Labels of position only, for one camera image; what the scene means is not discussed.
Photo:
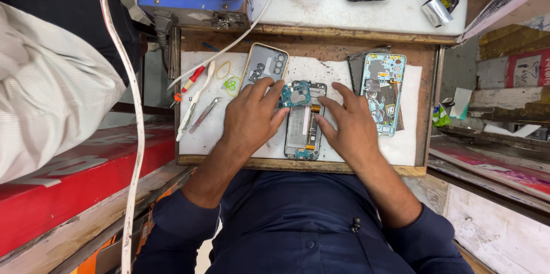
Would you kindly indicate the white work mat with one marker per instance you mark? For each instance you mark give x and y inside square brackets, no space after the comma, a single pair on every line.
[206,136]

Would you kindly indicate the person's left hand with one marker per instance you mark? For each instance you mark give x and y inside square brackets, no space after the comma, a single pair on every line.
[247,119]

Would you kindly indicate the green rubber band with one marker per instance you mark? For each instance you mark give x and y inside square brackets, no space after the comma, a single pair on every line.
[232,84]

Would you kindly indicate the black clip microphone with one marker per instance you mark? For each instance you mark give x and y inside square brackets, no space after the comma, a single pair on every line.
[355,224]

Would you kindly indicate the green packet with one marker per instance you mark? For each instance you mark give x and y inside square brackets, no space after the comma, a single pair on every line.
[440,117]

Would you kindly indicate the person's right hand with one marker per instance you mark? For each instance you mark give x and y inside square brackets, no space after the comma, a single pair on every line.
[354,132]

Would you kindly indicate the blue circuit board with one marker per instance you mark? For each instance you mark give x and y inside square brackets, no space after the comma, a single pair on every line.
[296,95]

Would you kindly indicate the red painted board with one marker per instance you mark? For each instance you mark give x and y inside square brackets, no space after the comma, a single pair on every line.
[64,179]

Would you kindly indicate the teal printed phone case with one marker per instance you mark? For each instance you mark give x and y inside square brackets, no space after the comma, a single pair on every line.
[383,89]

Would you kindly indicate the phone frame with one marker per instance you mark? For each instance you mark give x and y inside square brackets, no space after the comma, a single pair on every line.
[304,136]

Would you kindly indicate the white counter board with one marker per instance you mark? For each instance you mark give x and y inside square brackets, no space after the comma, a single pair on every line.
[326,14]

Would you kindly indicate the silver tape roll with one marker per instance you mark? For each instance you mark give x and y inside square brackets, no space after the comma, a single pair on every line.
[436,9]

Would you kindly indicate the person's navy shirt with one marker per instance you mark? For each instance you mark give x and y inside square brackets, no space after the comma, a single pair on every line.
[296,222]

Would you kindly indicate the orange box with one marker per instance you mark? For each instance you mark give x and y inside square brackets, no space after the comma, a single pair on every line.
[101,252]

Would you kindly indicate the pink printed board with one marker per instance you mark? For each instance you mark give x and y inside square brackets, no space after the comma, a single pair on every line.
[494,168]

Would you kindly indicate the metal tweezers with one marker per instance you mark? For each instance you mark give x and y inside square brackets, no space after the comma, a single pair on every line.
[204,115]

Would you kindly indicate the yellow rubber band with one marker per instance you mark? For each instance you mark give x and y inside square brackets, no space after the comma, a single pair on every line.
[216,72]

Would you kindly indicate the heap of cartons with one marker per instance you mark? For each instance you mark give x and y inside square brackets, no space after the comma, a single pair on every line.
[513,72]

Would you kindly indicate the grey phone back cover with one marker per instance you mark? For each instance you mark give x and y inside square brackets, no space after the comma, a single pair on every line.
[263,61]

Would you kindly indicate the wooden tray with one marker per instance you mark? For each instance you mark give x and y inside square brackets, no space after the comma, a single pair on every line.
[326,44]

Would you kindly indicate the white plastic pry tool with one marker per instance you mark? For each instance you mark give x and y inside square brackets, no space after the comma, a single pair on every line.
[195,100]

